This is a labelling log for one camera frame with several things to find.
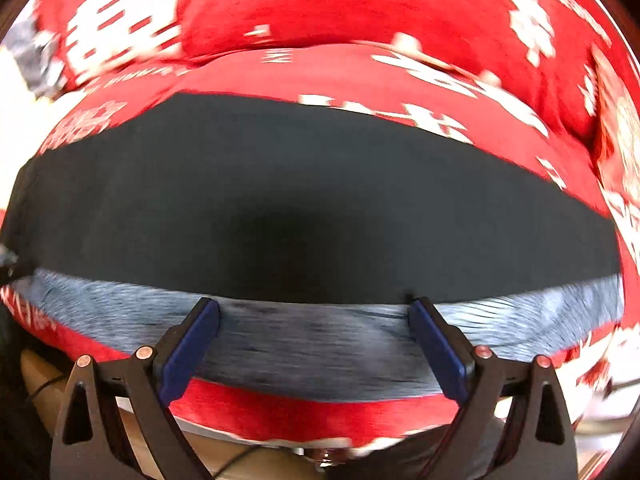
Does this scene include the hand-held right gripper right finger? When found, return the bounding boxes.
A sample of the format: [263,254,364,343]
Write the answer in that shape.
[407,297,578,480]

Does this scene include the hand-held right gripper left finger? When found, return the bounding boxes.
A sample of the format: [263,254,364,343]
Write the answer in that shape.
[50,297,221,480]

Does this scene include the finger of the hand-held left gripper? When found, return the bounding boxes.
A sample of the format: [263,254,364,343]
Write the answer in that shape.
[0,255,33,283]

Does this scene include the black pants with grey lining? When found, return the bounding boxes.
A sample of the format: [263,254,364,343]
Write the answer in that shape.
[0,91,626,403]

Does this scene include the cream cloth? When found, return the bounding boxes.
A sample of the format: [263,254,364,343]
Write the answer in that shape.
[0,45,66,211]

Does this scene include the grey cloth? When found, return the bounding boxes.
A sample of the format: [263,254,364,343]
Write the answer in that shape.
[7,15,67,98]

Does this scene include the red printed blanket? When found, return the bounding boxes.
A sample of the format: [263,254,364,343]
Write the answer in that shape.
[0,0,640,463]

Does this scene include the black cable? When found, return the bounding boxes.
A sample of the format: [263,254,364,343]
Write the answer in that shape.
[212,446,283,479]

